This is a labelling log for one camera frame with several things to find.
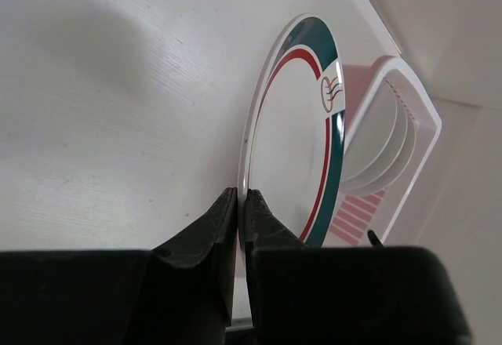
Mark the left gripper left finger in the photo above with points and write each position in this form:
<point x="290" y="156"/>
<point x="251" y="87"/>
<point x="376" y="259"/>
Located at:
<point x="177" y="293"/>

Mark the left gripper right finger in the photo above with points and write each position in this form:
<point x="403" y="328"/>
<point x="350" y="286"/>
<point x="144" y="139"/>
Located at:
<point x="350" y="295"/>

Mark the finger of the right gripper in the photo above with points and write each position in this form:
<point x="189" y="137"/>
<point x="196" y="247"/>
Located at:
<point x="373" y="238"/>

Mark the white plate teal red rim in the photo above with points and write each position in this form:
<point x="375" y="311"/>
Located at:
<point x="293" y="143"/>

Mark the pink white dish rack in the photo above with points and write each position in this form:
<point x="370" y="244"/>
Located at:
<point x="356" y="214"/>

